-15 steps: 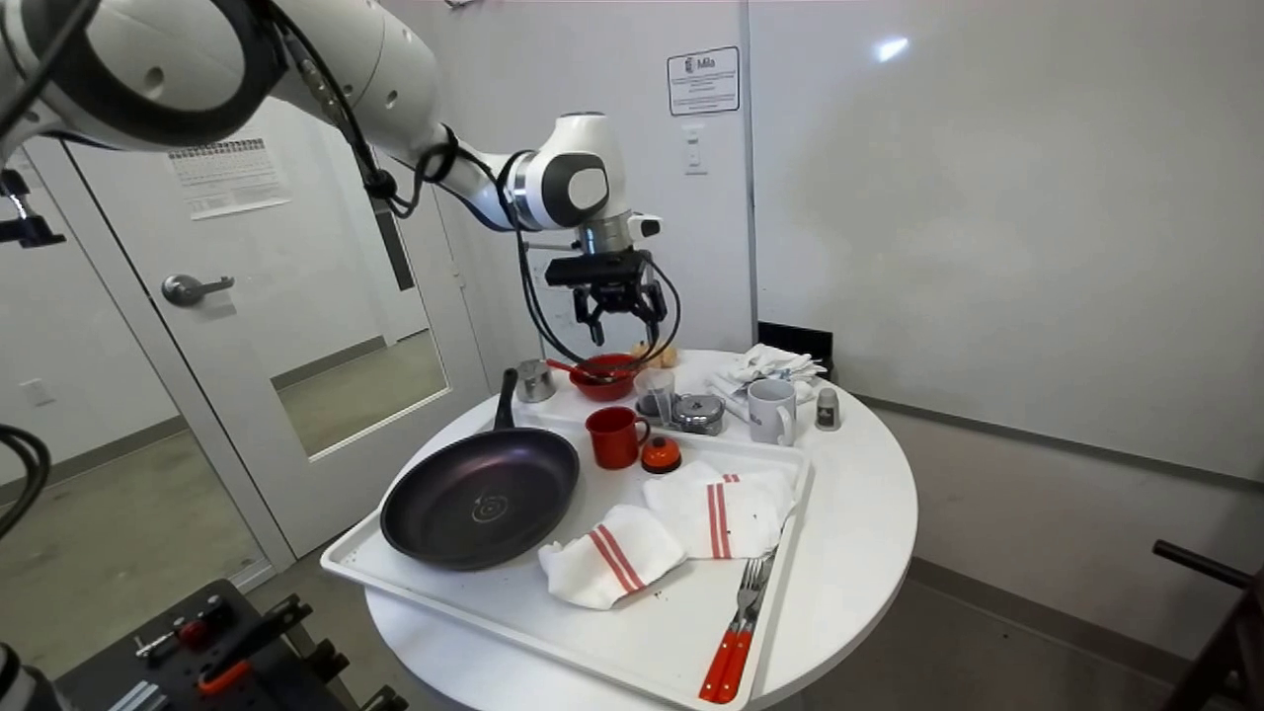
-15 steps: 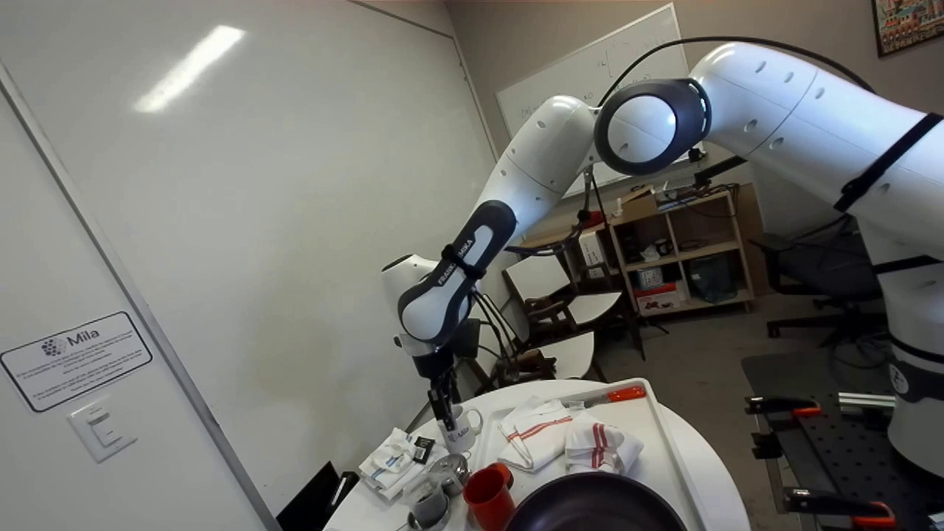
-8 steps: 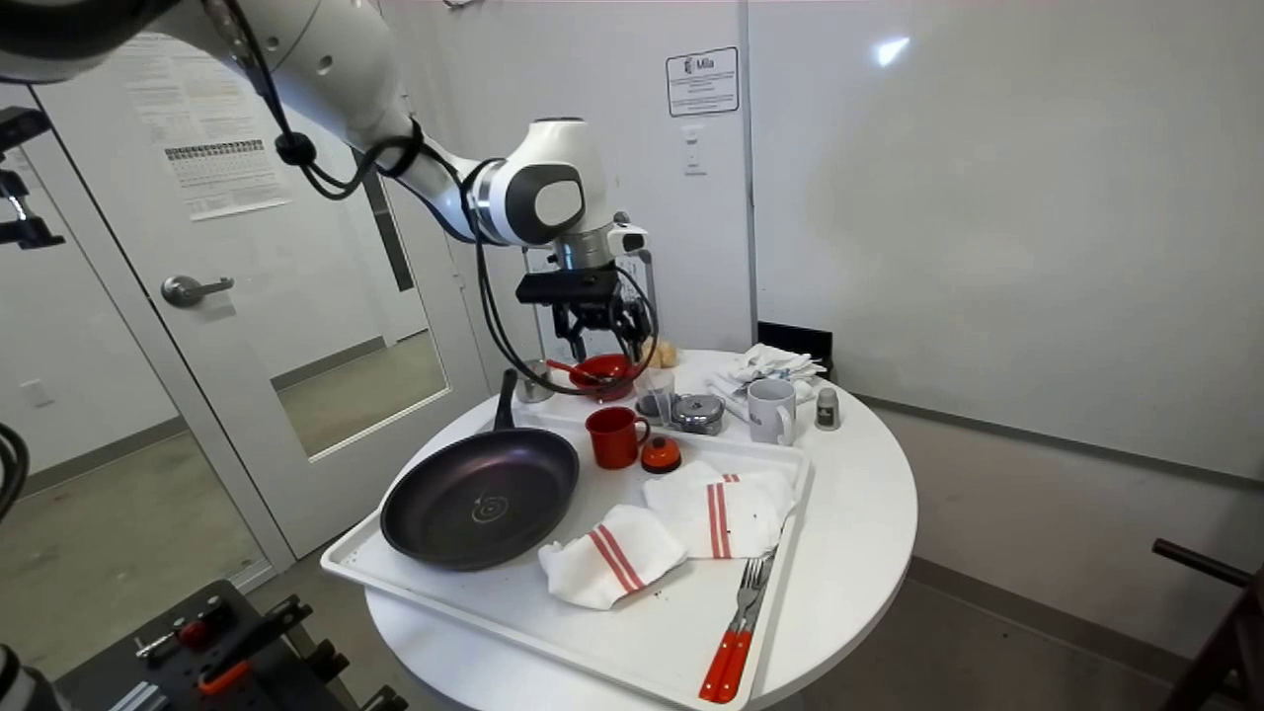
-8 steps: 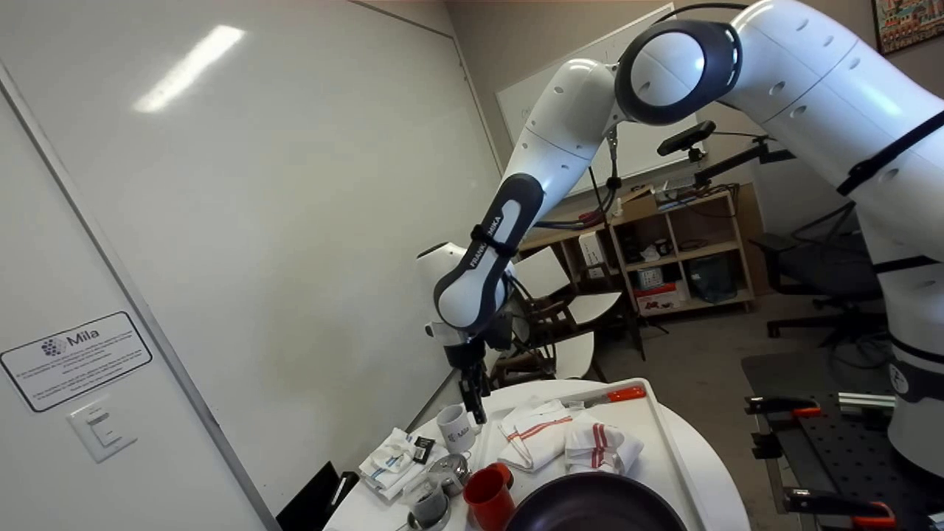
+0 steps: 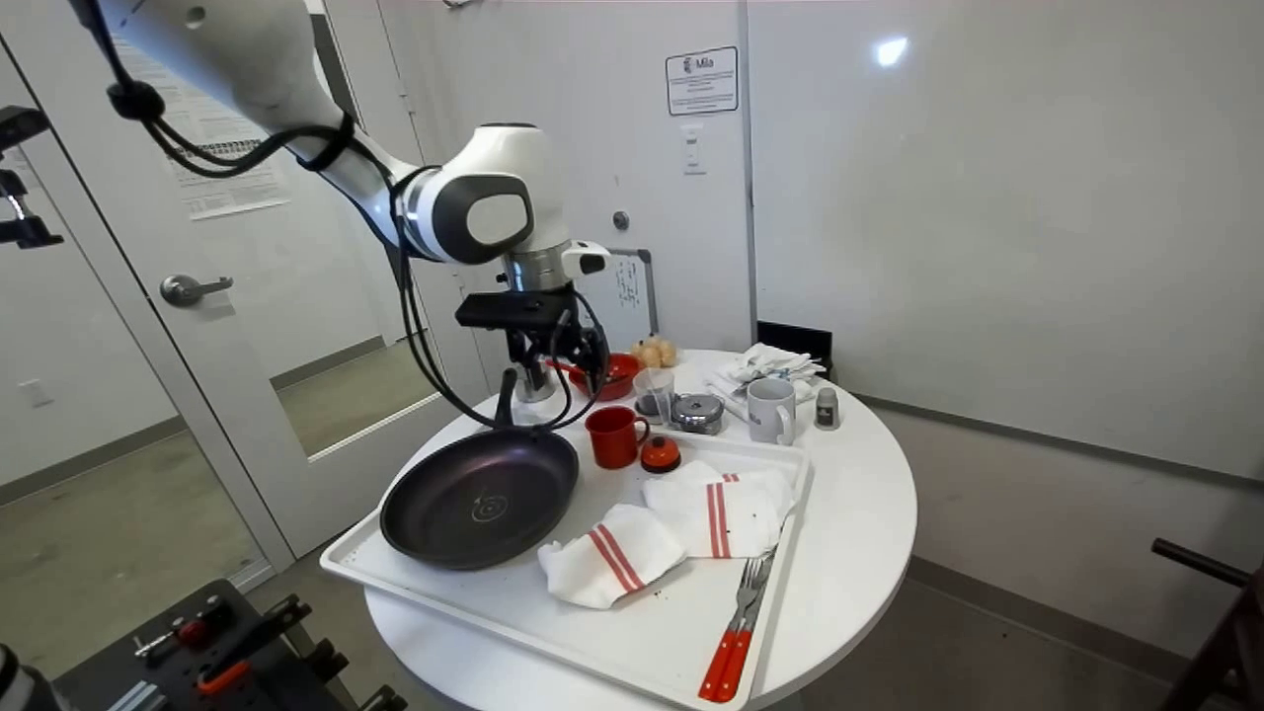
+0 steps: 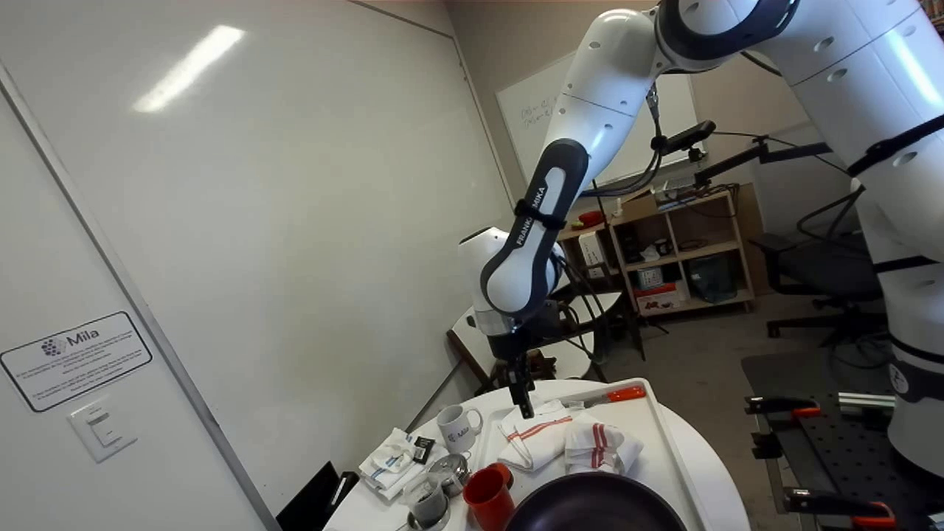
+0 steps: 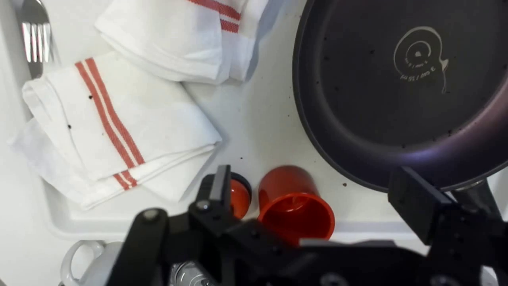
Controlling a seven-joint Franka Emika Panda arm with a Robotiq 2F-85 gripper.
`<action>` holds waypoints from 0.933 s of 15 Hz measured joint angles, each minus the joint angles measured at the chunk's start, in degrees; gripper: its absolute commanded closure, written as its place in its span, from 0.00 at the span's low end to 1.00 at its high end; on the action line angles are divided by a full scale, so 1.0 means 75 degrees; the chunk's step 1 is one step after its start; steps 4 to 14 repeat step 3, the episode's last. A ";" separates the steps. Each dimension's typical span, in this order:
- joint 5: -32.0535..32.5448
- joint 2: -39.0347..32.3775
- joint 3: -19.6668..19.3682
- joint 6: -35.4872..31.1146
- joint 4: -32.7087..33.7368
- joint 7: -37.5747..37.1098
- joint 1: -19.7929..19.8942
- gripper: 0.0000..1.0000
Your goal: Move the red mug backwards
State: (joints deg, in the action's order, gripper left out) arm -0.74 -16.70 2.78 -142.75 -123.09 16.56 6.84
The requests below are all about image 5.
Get white plastic tray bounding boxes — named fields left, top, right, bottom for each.
left=317, top=391, right=816, bottom=711

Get dark wooden chair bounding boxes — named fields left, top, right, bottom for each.
left=1149, top=529, right=1264, bottom=711

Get clear glass jar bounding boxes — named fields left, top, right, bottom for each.
left=632, top=333, right=682, bottom=427

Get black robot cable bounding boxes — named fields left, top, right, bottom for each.
left=71, top=0, right=614, bottom=437

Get silver door handle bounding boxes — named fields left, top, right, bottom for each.
left=158, top=271, right=238, bottom=314

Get grey door with window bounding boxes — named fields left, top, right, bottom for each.
left=0, top=0, right=492, bottom=570

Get white Mila wall sign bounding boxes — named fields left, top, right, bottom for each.
left=658, top=44, right=741, bottom=122

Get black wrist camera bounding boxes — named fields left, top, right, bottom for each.
left=452, top=287, right=579, bottom=337

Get red bowl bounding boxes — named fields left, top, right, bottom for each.
left=566, top=351, right=647, bottom=401

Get crumpled white cloth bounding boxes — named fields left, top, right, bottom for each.
left=728, top=343, right=825, bottom=391

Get black frying pan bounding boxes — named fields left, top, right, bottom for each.
left=373, top=366, right=585, bottom=575

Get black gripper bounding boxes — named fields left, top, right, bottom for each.
left=500, top=321, right=604, bottom=427

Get white Mila mug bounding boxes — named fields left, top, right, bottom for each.
left=741, top=375, right=813, bottom=445

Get black box by wall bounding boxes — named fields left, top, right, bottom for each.
left=753, top=321, right=837, bottom=379

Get orange handled steel cutlery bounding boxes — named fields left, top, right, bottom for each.
left=708, top=542, right=783, bottom=701
left=696, top=546, right=772, bottom=705

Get small white framed board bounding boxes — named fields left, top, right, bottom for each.
left=576, top=244, right=658, bottom=351

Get large wall whiteboard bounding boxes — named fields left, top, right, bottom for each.
left=741, top=0, right=1264, bottom=487

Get red mug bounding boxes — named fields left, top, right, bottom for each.
left=585, top=401, right=657, bottom=474

